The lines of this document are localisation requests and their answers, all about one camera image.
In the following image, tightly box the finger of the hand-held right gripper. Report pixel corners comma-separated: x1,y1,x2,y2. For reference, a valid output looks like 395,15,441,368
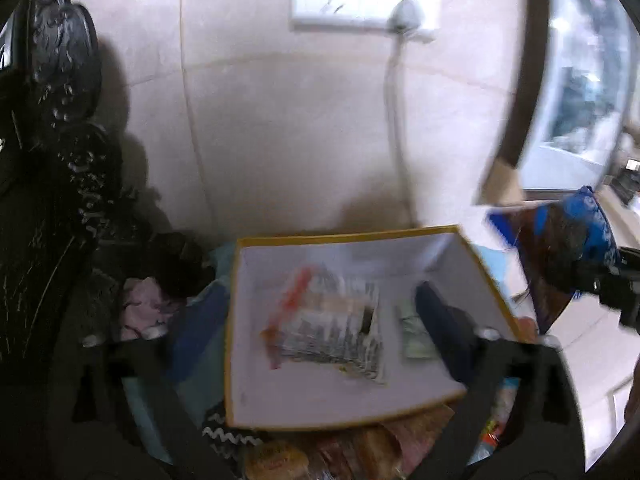
560,186,625,295

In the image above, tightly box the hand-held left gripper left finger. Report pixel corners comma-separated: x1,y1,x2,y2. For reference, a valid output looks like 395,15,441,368
70,285,236,480

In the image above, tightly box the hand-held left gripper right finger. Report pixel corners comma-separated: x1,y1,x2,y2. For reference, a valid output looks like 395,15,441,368
415,281,587,480

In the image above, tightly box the blue brown snack packet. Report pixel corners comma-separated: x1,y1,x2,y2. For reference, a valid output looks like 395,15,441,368
487,200,581,336

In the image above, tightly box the yellow cardboard box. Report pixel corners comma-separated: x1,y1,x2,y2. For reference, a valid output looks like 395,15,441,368
223,225,523,433

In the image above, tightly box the large orange snack bag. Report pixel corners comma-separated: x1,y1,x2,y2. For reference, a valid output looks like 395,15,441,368
310,405,456,480

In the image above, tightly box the small green snack packet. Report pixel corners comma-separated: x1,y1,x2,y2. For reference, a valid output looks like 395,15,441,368
397,300,436,361

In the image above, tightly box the pink and white packet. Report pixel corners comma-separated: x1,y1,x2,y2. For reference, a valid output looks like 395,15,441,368
120,277,172,342

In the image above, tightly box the light blue printed cloth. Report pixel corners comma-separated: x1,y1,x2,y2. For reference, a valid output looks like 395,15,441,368
120,242,516,480

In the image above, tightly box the dark cloth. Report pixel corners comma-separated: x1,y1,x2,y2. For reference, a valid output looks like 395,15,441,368
145,232,217,302

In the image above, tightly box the cardboard corner protector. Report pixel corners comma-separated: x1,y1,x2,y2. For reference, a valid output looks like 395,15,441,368
477,156,526,207

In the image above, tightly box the clear striped snack packet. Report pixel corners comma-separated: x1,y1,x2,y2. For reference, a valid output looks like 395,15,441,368
260,266,388,386

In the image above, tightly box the colourful snack packet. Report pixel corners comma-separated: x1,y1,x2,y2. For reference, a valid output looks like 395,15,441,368
477,385,517,463

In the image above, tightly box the small orange snack packet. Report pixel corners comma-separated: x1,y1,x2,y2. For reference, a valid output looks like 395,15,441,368
242,440,311,480

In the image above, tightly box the framed blue ink painting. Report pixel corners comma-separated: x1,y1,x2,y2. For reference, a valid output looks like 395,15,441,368
499,0,640,203

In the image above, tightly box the dark carved wooden chair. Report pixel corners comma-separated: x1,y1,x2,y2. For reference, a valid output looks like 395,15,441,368
0,0,153,356

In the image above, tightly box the white power plug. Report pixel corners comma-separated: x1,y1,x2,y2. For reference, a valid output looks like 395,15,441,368
387,0,424,37

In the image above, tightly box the white power cable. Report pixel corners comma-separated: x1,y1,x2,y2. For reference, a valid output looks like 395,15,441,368
383,32,422,231

